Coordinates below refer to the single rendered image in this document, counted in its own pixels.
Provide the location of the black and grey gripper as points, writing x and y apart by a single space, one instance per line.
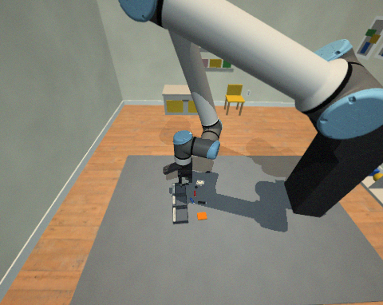
184 173

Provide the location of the dark grey bins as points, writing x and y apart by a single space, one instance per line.
179 204

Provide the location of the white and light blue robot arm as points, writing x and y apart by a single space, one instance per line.
341 95

